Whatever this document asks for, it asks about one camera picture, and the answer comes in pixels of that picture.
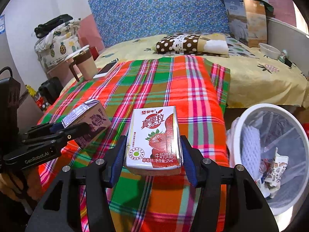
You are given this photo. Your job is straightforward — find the purple milk carton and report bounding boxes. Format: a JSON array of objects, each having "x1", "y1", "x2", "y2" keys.
[{"x1": 61, "y1": 99, "x2": 112, "y2": 149}]

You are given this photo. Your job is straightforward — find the plaid tablecloth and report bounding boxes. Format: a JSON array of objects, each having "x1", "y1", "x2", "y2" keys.
[{"x1": 37, "y1": 55, "x2": 231, "y2": 232}]

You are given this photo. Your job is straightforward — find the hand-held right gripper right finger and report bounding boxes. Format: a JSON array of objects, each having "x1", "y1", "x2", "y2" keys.
[{"x1": 180, "y1": 135, "x2": 280, "y2": 232}]

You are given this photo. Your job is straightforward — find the pineapple print fabric bag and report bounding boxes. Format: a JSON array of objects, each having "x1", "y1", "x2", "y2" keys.
[{"x1": 34, "y1": 19, "x2": 82, "y2": 74}]

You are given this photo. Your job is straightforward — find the brown polka-dot pillow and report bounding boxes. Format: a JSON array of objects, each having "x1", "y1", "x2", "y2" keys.
[{"x1": 156, "y1": 34, "x2": 230, "y2": 58}]

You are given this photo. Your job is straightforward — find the white smartphone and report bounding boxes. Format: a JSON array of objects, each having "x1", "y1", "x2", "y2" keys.
[{"x1": 93, "y1": 61, "x2": 119, "y2": 79}]

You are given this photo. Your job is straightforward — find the white foam fruit net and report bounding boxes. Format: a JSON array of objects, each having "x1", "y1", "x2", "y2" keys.
[{"x1": 239, "y1": 123, "x2": 262, "y2": 167}]

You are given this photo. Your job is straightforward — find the blue floral headboard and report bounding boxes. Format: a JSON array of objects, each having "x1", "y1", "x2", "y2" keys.
[{"x1": 87, "y1": 0, "x2": 243, "y2": 49}]

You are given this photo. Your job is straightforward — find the dark red box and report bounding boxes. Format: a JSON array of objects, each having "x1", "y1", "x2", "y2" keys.
[{"x1": 89, "y1": 46, "x2": 99, "y2": 61}]

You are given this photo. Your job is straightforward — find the beige mug with brown lid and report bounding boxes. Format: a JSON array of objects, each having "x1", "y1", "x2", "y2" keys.
[{"x1": 69, "y1": 48, "x2": 99, "y2": 82}]

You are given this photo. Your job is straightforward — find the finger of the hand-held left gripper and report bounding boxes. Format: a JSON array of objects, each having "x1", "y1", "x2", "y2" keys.
[
  {"x1": 24, "y1": 123, "x2": 64, "y2": 136},
  {"x1": 22, "y1": 123, "x2": 90, "y2": 150}
]

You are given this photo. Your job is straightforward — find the black backpack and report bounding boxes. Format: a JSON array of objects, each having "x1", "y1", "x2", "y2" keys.
[{"x1": 39, "y1": 77, "x2": 64, "y2": 104}]

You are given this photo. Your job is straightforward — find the white mesh trash bin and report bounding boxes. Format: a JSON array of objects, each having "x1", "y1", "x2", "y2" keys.
[{"x1": 226, "y1": 103, "x2": 309, "y2": 215}]

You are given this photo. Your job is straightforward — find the black bag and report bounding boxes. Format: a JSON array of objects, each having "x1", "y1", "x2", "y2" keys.
[{"x1": 34, "y1": 14, "x2": 74, "y2": 39}]

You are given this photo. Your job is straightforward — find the strawberry milk carton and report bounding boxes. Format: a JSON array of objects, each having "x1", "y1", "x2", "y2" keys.
[{"x1": 124, "y1": 106, "x2": 184, "y2": 176}]

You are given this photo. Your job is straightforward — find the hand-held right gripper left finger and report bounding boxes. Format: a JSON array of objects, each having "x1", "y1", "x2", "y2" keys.
[{"x1": 29, "y1": 135, "x2": 127, "y2": 232}]

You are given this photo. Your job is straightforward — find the white panel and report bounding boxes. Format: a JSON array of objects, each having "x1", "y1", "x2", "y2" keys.
[{"x1": 266, "y1": 17, "x2": 309, "y2": 78}]

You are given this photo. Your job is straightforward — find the small bottle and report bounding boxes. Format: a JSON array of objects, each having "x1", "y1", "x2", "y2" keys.
[{"x1": 278, "y1": 49, "x2": 289, "y2": 63}]

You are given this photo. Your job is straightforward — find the boxed quilt package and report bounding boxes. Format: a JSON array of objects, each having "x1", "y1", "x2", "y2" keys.
[{"x1": 218, "y1": 0, "x2": 274, "y2": 48}]

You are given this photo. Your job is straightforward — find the yellow pineapple bed sheet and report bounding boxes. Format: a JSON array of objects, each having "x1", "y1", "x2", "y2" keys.
[{"x1": 58, "y1": 32, "x2": 309, "y2": 109}]

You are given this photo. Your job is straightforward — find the white bowl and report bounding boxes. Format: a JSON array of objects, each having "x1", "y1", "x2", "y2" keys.
[{"x1": 258, "y1": 43, "x2": 281, "y2": 60}]

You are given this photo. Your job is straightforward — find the crushed printed paper cup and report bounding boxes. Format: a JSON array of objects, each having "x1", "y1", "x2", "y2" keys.
[{"x1": 262, "y1": 156, "x2": 289, "y2": 189}]

